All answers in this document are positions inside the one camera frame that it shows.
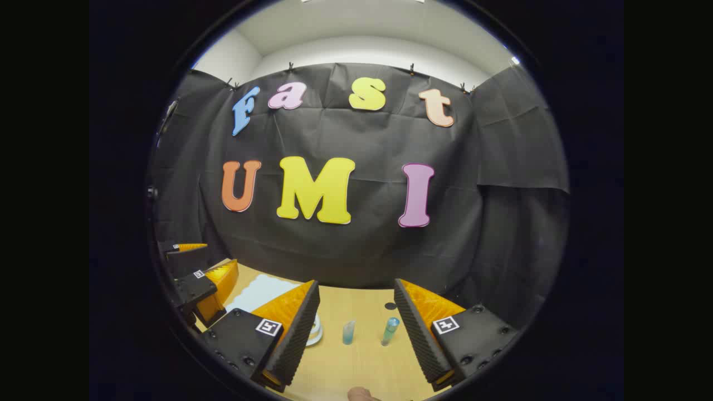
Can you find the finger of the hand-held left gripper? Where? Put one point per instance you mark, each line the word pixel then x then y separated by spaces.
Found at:
pixel 186 259
pixel 195 289

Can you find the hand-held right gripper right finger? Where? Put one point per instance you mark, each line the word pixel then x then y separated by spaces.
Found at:
pixel 420 334

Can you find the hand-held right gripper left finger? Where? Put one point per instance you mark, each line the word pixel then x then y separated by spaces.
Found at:
pixel 298 334

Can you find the teal plastic bottle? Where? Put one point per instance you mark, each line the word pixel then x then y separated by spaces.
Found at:
pixel 390 330

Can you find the pale blue squeeze tube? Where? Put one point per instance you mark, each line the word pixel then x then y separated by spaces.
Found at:
pixel 348 333

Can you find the pale blue suitcase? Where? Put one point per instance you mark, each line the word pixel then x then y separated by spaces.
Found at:
pixel 262 292

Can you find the black backdrop cloth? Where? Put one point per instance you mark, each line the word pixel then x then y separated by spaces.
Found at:
pixel 356 250

